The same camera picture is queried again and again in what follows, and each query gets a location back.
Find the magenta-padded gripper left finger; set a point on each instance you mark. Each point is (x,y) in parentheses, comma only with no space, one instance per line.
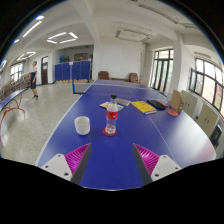
(58,165)

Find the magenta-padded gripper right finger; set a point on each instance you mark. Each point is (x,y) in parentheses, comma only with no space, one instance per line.
(163,165)

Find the clear red-labelled water bottle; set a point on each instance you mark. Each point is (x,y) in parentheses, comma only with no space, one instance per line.
(112,115)

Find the white paper cup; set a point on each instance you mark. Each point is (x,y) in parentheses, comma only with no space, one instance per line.
(82,126)

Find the red table tennis paddle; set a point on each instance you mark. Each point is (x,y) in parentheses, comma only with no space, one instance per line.
(173,112)

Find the flat round red coaster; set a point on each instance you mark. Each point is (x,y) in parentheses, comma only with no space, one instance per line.
(107,134)

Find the yellow book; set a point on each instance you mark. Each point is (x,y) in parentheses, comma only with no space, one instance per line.
(143,107)

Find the black paddle case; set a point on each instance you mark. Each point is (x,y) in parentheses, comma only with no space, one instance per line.
(156,104)

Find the brown cardboard box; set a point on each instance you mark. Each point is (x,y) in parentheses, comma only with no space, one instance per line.
(176,100)

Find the beige cabinet row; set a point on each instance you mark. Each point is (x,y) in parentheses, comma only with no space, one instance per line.
(208,115)

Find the grey checkered booklet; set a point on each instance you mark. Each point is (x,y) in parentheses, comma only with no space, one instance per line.
(124,101)

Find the table tennis net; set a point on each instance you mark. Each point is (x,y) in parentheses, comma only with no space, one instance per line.
(81,88)

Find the blue red-legged tennis table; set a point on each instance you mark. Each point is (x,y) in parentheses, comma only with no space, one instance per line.
(10,100)

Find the person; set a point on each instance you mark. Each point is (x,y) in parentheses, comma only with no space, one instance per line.
(33,78)

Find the wooden shelf unit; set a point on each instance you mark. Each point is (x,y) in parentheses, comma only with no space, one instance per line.
(8,88)

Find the brown armchair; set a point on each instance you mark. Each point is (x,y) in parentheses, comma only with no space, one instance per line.
(103,75)
(134,77)

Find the black-framed wide window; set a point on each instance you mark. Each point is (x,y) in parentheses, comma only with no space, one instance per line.
(208,83)

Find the dark brown door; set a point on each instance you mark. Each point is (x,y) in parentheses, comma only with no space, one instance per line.
(44,70)

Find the blue partition boards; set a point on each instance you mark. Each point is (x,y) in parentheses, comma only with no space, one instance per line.
(73,70)

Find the black-framed glass door window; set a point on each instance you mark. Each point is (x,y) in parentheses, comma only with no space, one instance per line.
(162,70)

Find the ceiling light group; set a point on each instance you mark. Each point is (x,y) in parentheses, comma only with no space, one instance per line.
(58,36)

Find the framed wall picture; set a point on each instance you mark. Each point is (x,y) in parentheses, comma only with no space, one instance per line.
(83,56)

